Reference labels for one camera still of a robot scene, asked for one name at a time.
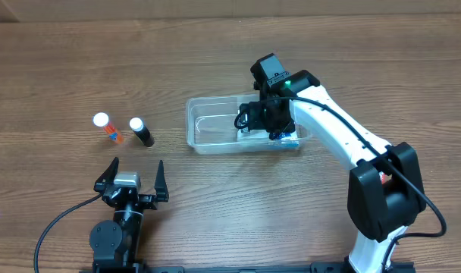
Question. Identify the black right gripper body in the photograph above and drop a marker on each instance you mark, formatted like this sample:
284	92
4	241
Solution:
262	118

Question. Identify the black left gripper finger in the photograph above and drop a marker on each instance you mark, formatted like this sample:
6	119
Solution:
107	177
160	186

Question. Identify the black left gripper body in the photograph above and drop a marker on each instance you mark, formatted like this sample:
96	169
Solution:
130	196

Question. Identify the white plaster box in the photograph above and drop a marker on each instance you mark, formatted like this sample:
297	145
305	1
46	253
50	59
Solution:
245	136

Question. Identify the clear plastic container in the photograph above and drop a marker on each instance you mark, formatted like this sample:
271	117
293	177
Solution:
211	130

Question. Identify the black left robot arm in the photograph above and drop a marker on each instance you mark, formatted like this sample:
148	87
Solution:
115	242

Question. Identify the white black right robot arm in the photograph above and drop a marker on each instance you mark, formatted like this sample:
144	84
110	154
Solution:
385	192

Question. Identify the blue yellow lozenge box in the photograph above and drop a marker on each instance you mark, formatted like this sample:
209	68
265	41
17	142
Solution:
285	139

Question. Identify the orange tablet tube white cap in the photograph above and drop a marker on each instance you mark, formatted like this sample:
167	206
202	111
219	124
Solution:
102	120

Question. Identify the dark syrup bottle white cap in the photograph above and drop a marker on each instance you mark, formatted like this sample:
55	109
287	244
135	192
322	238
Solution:
141	131

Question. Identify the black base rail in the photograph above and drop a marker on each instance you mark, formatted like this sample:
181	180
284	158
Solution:
253	268

